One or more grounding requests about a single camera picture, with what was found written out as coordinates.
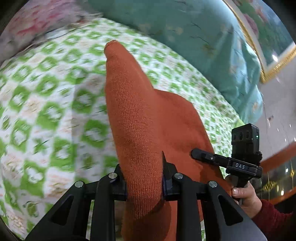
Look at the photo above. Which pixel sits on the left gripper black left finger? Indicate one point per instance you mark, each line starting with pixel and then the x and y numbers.
pixel 84 212

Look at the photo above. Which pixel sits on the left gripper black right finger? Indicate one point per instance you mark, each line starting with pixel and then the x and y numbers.
pixel 206 210

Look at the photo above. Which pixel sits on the rust orange knit sweater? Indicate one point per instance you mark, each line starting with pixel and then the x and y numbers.
pixel 149 126

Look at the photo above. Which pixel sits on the dark red sleeve forearm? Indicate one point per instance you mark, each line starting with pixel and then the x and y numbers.
pixel 274 224

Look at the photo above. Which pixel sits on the person's right hand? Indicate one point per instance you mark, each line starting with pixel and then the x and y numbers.
pixel 250 204

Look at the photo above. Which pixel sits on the wooden glass cabinet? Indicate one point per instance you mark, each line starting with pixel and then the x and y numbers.
pixel 277 183

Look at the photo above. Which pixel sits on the green white patterned bedsheet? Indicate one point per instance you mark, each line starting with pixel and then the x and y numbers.
pixel 54 124

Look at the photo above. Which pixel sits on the teal floral quilt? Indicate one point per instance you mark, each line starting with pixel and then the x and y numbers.
pixel 208 35

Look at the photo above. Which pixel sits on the pink floral pillow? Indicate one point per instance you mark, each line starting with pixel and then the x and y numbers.
pixel 36 18

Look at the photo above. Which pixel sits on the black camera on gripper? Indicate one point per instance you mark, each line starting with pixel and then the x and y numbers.
pixel 245 144

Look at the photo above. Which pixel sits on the gold framed wall picture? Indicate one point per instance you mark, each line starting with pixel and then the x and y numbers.
pixel 266 34

